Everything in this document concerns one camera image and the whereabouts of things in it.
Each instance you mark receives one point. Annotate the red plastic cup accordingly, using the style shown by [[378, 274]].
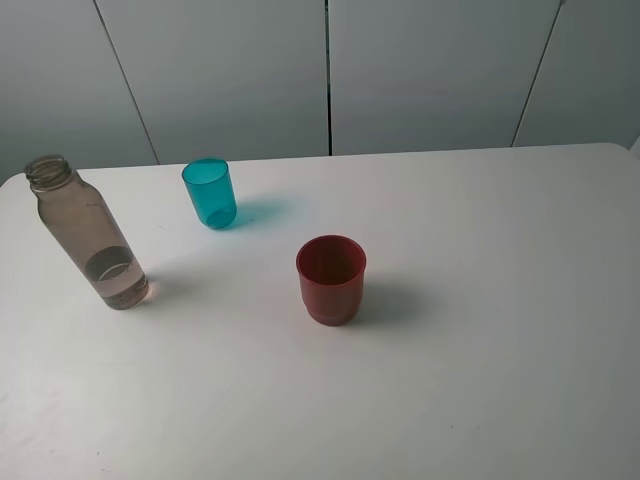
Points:
[[331, 270]]

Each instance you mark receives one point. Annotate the clear brownish plastic bottle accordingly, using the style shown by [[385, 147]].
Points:
[[77, 216]]

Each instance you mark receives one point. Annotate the teal translucent plastic cup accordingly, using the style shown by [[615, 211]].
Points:
[[209, 186]]

